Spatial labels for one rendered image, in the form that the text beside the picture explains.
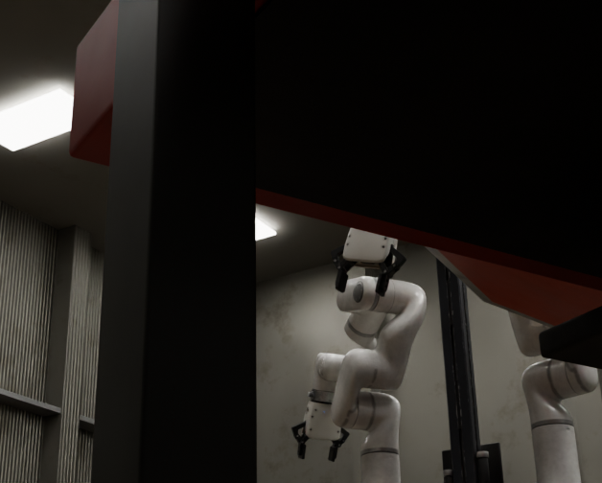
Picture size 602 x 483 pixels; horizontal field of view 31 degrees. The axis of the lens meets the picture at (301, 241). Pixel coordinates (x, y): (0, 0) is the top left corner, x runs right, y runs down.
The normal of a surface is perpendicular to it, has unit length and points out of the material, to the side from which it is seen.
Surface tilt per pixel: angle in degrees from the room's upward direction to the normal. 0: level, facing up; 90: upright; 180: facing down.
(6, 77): 180
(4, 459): 90
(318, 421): 112
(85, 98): 90
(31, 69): 180
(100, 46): 90
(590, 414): 90
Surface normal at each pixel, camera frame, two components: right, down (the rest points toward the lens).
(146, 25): -0.85, -0.20
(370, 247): -0.45, -0.29
